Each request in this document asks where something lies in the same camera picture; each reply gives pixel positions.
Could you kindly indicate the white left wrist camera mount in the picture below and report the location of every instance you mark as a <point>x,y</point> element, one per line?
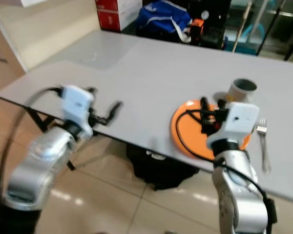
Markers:
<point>75,105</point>

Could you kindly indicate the black pole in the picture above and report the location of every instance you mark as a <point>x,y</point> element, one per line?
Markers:
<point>271,27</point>

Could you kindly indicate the blue and white bag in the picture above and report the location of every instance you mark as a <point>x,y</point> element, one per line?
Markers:
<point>163,18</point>

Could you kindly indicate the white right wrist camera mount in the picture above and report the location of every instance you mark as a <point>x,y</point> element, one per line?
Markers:
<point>237,122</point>

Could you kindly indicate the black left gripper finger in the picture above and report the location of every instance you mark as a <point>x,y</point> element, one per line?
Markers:
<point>115,111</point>

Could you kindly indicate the orange and black device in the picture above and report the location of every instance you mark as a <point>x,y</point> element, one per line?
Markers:
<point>198,28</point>

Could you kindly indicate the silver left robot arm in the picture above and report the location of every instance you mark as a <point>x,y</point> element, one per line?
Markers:
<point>36,163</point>

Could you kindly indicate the white counter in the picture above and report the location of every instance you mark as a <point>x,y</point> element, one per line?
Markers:
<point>49,24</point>

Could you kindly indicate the silver metal fork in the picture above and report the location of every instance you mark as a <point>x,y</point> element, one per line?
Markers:
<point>263,146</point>

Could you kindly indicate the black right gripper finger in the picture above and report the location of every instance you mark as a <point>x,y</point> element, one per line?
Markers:
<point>204,105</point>

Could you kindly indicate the red and white box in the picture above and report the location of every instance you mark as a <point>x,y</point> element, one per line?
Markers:
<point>117,13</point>

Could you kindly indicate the black table leg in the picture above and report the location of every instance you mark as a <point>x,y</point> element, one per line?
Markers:
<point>46,127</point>

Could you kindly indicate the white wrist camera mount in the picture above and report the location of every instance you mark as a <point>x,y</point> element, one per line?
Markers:
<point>75,105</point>
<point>237,122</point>

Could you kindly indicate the orange round plate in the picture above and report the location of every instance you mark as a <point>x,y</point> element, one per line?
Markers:
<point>185,139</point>

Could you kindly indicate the black bag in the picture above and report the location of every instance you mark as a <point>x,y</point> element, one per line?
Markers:
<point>161,168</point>

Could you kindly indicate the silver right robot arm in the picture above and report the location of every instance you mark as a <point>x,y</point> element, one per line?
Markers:
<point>239,195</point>

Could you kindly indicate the grey cup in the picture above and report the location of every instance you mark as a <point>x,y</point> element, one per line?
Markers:
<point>240,95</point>

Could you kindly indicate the silver pole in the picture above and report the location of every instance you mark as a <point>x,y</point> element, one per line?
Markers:
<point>242,24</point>

